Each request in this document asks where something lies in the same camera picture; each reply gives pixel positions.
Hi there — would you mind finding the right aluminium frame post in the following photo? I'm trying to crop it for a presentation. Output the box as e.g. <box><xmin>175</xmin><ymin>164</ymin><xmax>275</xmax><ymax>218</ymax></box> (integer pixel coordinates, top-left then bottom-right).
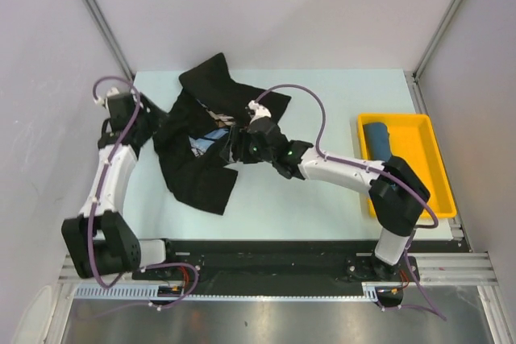
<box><xmin>414</xmin><ymin>0</ymin><xmax>487</xmax><ymax>79</ymax></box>

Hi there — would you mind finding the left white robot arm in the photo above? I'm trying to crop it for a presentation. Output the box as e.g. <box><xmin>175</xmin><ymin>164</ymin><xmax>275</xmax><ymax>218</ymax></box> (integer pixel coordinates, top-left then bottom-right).
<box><xmin>61</xmin><ymin>88</ymin><xmax>178</xmax><ymax>280</ymax></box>

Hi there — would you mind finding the aluminium frame post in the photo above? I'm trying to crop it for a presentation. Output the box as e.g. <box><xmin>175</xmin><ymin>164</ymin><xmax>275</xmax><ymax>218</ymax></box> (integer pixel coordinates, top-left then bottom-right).
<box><xmin>414</xmin><ymin>0</ymin><xmax>487</xmax><ymax>79</ymax></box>
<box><xmin>82</xmin><ymin>0</ymin><xmax>135</xmax><ymax>80</ymax></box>

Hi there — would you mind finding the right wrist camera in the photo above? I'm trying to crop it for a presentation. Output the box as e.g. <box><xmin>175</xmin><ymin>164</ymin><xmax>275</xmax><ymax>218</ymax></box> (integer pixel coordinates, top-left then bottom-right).
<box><xmin>246</xmin><ymin>100</ymin><xmax>272</xmax><ymax>122</ymax></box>

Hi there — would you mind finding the yellow plastic tray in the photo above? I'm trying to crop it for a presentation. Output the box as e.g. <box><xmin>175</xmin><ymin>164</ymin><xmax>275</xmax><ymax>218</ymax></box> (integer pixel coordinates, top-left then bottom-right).
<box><xmin>356</xmin><ymin>113</ymin><xmax>458</xmax><ymax>220</ymax></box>

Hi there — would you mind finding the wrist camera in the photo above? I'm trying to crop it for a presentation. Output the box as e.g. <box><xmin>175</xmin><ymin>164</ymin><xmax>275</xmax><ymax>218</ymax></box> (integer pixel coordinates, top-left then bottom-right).
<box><xmin>94</xmin><ymin>87</ymin><xmax>120</xmax><ymax>109</ymax></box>
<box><xmin>246</xmin><ymin>100</ymin><xmax>272</xmax><ymax>122</ymax></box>

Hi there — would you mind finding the left aluminium frame post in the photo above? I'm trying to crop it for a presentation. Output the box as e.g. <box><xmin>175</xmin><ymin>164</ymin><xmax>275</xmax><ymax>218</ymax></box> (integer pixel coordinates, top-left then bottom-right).
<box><xmin>82</xmin><ymin>0</ymin><xmax>135</xmax><ymax>80</ymax></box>

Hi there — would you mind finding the grey cable duct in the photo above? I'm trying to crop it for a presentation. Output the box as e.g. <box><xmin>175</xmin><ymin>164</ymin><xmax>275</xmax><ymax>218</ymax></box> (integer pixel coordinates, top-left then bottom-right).
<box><xmin>74</xmin><ymin>284</ymin><xmax>401</xmax><ymax>303</ymax></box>

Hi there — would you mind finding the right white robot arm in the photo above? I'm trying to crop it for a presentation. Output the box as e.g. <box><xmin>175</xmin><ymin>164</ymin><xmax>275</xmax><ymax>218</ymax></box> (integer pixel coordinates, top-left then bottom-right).
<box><xmin>222</xmin><ymin>117</ymin><xmax>431</xmax><ymax>280</ymax></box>

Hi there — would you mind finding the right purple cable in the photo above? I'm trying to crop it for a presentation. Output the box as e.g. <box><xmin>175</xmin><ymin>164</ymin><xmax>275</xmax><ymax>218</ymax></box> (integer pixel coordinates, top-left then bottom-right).
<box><xmin>253</xmin><ymin>84</ymin><xmax>448</xmax><ymax>321</ymax></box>

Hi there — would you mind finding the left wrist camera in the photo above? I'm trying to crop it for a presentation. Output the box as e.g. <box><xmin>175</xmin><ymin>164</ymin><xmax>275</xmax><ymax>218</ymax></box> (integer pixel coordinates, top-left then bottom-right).
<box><xmin>94</xmin><ymin>87</ymin><xmax>120</xmax><ymax>109</ymax></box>

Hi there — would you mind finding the black printed t-shirt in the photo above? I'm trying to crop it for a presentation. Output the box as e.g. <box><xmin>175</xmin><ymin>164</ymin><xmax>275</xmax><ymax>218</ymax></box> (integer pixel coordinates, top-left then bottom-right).
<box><xmin>132</xmin><ymin>52</ymin><xmax>292</xmax><ymax>216</ymax></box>

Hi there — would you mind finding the rolled blue t-shirt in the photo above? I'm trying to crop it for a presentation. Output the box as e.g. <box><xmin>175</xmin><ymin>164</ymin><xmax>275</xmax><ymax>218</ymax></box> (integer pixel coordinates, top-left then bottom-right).
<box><xmin>363</xmin><ymin>122</ymin><xmax>393</xmax><ymax>161</ymax></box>

